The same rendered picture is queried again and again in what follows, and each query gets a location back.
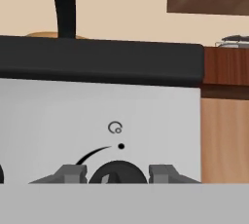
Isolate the black pan handle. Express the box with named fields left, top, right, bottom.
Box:
left=49, top=0, right=78, bottom=39

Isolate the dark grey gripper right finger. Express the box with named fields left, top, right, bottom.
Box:
left=148, top=164, right=201, bottom=184

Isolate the grey metal utensil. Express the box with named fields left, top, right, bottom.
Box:
left=214, top=34, right=249, bottom=49

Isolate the white stove with black hob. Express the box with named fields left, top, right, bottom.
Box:
left=0, top=35, right=205, bottom=184

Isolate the light wood cupboard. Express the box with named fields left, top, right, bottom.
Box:
left=200, top=96, right=249, bottom=184

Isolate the tan wooden pan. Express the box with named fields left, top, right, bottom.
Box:
left=24, top=31, right=89, bottom=40

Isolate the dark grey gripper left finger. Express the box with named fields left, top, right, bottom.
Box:
left=28, top=164, right=89, bottom=184

